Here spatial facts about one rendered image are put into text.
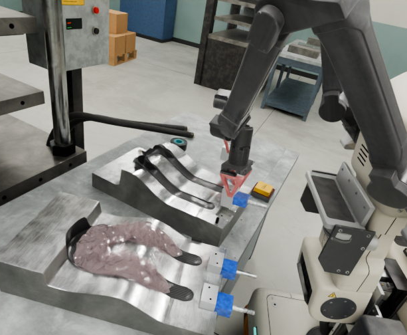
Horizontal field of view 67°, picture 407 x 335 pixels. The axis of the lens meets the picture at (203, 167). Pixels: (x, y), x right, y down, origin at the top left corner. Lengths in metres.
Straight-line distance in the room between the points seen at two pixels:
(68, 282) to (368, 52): 0.72
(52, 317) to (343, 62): 0.76
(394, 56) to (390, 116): 6.78
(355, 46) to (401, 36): 6.83
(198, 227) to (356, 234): 0.43
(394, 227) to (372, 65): 0.54
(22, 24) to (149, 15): 6.79
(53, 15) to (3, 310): 0.86
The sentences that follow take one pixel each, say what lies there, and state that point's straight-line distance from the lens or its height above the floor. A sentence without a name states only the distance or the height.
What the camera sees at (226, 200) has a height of 0.95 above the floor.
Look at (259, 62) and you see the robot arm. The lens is 0.58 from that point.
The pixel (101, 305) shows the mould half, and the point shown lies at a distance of 0.77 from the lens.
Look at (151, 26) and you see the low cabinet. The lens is 7.93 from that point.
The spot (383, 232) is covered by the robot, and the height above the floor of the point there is 1.01.
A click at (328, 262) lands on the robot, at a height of 0.92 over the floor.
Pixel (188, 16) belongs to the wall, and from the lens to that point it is 8.07.
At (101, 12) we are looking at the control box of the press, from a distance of 1.54.
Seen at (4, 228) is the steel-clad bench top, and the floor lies 0.80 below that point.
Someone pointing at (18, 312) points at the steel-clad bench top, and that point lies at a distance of 0.86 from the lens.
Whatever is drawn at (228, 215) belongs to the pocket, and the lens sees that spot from 1.01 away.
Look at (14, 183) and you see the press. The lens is 1.25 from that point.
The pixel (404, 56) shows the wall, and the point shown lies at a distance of 7.36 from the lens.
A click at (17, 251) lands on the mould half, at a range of 0.83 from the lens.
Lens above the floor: 1.50
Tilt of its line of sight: 31 degrees down
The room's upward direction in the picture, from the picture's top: 11 degrees clockwise
